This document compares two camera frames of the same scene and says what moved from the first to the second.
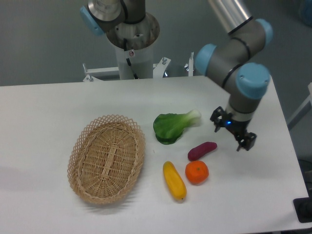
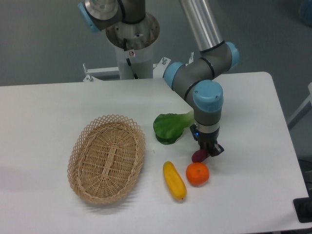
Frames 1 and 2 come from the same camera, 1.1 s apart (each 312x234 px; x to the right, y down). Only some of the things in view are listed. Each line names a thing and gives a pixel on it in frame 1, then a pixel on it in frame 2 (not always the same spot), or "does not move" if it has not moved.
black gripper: (246, 140) -> (207, 141)
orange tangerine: (197, 172) does not move
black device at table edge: (303, 208) does not move
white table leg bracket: (302, 110) does not move
